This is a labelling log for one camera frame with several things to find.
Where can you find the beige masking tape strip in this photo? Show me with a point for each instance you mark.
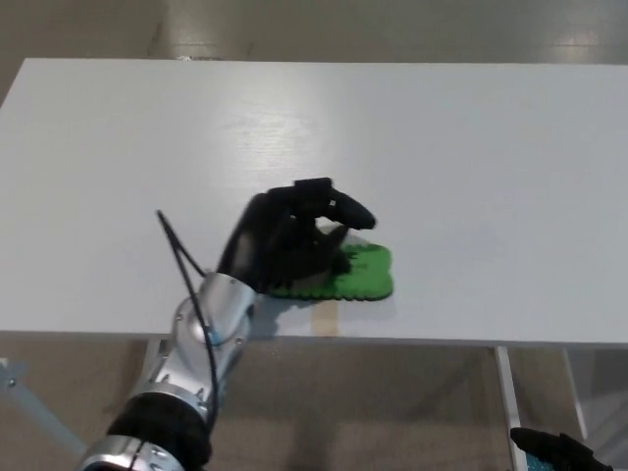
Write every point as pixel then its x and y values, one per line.
pixel 325 319

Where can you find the green whiteboard eraser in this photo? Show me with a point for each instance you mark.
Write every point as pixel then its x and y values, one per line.
pixel 368 275

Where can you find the grey metal frame bar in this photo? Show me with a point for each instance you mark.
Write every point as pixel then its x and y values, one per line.
pixel 34 412

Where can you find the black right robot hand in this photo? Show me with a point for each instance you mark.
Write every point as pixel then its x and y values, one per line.
pixel 549 449

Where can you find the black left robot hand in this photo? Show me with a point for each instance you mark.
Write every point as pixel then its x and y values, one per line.
pixel 275 235

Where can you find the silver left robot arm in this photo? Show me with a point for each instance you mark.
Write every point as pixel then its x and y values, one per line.
pixel 191 353

